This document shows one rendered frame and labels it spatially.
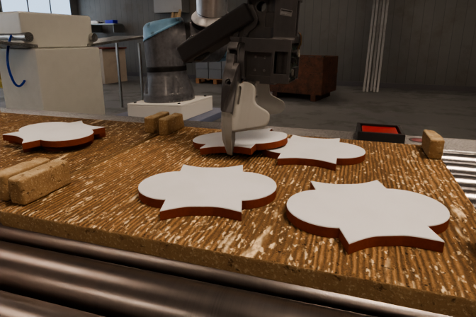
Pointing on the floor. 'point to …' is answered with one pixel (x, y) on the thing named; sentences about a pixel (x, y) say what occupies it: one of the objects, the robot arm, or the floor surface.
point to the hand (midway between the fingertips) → (238, 138)
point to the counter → (109, 59)
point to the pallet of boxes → (210, 71)
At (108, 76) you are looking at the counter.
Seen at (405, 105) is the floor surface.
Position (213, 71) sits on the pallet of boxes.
